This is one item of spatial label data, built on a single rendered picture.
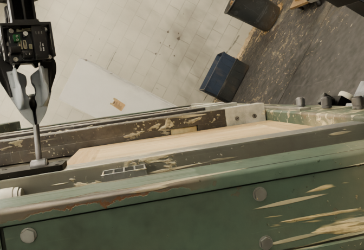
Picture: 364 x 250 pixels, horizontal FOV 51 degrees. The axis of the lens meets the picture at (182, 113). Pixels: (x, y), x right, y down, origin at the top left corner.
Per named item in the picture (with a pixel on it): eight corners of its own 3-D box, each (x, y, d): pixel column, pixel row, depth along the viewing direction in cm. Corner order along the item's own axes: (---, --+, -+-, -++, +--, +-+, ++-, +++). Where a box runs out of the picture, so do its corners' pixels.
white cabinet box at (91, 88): (222, 132, 504) (79, 57, 475) (201, 171, 508) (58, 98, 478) (213, 125, 565) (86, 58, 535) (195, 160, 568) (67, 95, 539)
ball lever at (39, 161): (49, 169, 61) (41, 89, 64) (24, 173, 60) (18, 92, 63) (54, 171, 65) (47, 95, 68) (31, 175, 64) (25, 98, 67)
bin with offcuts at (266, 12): (288, 0, 517) (247, -25, 508) (270, 34, 520) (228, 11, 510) (275, 6, 568) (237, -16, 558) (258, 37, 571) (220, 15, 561)
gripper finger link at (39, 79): (40, 124, 58) (30, 63, 58) (34, 124, 63) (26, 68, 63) (61, 121, 60) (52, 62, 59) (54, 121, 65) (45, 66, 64)
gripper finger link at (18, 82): (18, 128, 57) (7, 65, 56) (14, 127, 62) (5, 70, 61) (39, 125, 58) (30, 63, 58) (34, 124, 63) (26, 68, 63)
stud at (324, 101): (334, 108, 93) (332, 96, 93) (324, 109, 93) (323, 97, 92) (329, 108, 95) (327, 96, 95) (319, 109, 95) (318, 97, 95)
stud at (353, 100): (367, 109, 80) (366, 95, 80) (356, 110, 80) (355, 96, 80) (360, 109, 83) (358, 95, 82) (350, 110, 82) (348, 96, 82)
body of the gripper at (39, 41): (3, 64, 54) (-11, -22, 54) (0, 71, 62) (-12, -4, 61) (58, 60, 58) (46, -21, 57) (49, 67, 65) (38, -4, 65)
